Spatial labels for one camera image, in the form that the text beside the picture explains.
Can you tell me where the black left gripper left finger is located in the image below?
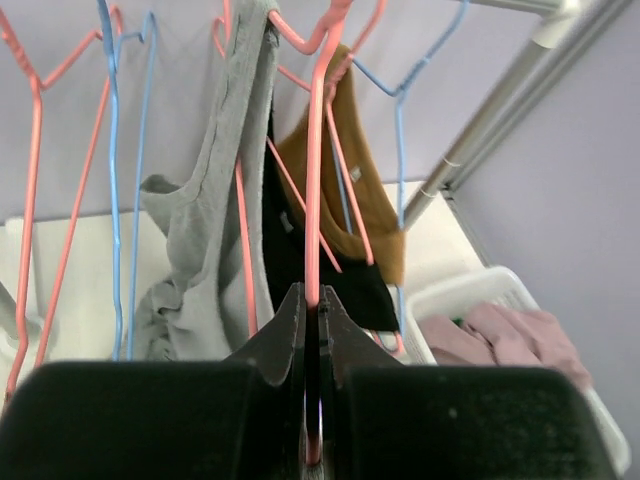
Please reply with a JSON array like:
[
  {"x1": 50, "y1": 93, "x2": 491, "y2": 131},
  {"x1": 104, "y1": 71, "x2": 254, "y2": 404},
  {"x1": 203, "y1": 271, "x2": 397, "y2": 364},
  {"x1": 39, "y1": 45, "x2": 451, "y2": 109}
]
[{"x1": 1, "y1": 285, "x2": 305, "y2": 479}]

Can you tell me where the pink tank top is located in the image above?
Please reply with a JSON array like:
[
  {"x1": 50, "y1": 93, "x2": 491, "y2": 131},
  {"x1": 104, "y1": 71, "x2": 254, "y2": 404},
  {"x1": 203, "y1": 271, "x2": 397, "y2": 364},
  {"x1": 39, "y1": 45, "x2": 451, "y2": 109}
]
[{"x1": 417, "y1": 303, "x2": 593, "y2": 390}]

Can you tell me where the white garment rack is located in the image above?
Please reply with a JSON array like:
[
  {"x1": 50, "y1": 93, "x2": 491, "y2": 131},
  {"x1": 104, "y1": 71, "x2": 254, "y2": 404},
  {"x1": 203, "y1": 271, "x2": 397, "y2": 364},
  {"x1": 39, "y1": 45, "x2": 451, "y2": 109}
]
[{"x1": 0, "y1": 0, "x2": 581, "y2": 351}]

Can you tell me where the white plastic basket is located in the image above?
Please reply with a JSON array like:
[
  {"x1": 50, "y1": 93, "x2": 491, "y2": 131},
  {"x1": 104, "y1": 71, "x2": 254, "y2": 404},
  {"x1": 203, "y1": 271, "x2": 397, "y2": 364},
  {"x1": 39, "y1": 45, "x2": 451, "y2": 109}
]
[{"x1": 404, "y1": 266, "x2": 631, "y2": 476}]

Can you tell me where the brown tank top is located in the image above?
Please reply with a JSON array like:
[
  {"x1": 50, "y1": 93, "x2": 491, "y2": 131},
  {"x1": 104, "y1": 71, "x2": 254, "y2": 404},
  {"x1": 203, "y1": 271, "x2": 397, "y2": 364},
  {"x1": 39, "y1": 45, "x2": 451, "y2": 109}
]
[{"x1": 276, "y1": 44, "x2": 406, "y2": 284}]

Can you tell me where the black tank top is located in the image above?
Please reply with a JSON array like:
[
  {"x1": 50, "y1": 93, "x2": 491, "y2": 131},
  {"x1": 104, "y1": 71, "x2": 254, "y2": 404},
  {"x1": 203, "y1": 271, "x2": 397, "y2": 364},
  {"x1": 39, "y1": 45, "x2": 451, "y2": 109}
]
[{"x1": 262, "y1": 107, "x2": 401, "y2": 334}]

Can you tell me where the blue hanger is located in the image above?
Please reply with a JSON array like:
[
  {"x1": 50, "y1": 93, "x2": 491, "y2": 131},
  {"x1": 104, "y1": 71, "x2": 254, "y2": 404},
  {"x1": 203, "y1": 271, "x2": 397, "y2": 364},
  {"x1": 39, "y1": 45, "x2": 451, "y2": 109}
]
[
  {"x1": 329, "y1": 0, "x2": 471, "y2": 354},
  {"x1": 97, "y1": 0, "x2": 159, "y2": 362}
]

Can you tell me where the pink hanger with clothes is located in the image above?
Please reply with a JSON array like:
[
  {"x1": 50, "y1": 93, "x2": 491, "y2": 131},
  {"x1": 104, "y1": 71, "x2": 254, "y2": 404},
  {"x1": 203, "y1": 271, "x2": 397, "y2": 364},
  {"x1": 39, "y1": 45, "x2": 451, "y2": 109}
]
[{"x1": 269, "y1": 1, "x2": 352, "y2": 467}]

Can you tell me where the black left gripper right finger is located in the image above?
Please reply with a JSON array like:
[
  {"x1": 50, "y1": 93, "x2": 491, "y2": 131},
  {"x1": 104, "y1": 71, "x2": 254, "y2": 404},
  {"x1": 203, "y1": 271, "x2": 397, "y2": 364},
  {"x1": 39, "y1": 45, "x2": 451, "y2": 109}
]
[{"x1": 320, "y1": 287, "x2": 617, "y2": 479}]

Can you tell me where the grey tank top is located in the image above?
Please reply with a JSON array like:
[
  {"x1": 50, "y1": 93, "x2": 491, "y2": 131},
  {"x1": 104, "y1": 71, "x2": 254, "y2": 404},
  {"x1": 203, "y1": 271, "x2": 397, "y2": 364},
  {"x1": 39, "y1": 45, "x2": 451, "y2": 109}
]
[{"x1": 132, "y1": 1, "x2": 279, "y2": 360}]

